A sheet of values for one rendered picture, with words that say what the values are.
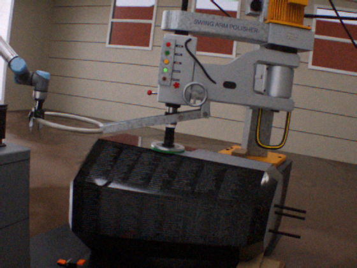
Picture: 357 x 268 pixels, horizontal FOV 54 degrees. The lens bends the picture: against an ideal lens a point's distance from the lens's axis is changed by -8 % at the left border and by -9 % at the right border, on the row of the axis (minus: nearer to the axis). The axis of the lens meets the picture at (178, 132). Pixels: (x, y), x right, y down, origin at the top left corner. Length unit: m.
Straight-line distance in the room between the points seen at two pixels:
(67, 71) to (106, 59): 1.33
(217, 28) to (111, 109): 7.76
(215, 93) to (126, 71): 7.45
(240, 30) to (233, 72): 0.26
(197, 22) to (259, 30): 0.38
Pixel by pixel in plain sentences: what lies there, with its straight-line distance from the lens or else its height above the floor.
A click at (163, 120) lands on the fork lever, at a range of 2.35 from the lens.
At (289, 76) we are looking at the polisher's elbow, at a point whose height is 1.43.
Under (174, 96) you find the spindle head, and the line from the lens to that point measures 2.29.
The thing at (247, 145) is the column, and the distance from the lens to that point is 3.06.
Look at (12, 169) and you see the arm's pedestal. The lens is 2.14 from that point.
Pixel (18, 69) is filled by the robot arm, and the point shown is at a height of 1.29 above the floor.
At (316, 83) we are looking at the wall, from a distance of 8.38.
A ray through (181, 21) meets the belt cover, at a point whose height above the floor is 1.67.
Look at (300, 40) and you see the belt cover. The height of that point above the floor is 1.66.
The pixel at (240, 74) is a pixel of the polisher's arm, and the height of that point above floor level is 1.39.
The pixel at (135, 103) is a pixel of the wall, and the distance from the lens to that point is 9.54.
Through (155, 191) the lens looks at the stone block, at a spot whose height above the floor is 0.67.
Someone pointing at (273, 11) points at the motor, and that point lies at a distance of 2.47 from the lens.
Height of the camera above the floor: 1.34
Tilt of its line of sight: 9 degrees down
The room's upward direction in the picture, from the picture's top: 7 degrees clockwise
